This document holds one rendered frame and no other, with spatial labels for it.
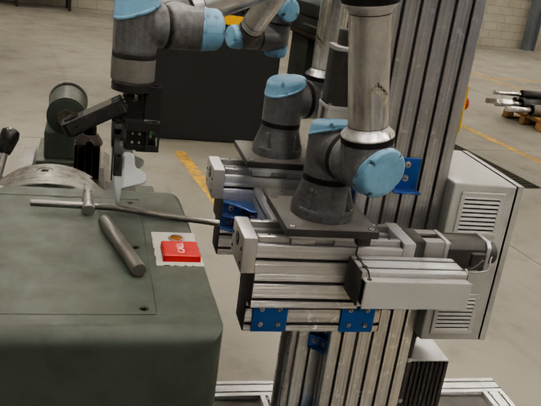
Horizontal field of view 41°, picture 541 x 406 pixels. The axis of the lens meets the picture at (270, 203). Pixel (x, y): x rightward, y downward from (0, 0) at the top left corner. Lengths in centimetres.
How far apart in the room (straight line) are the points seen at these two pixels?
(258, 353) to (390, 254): 168
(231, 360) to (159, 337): 231
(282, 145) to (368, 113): 65
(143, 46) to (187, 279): 40
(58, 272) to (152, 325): 20
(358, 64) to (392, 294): 53
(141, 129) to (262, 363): 215
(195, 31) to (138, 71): 12
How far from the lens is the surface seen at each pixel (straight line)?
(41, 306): 103
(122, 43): 125
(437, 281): 173
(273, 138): 212
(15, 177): 162
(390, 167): 155
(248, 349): 339
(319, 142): 164
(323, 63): 218
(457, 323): 214
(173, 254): 117
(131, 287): 109
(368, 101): 150
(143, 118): 129
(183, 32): 127
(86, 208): 133
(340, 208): 168
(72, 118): 129
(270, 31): 238
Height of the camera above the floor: 175
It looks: 20 degrees down
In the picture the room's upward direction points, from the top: 8 degrees clockwise
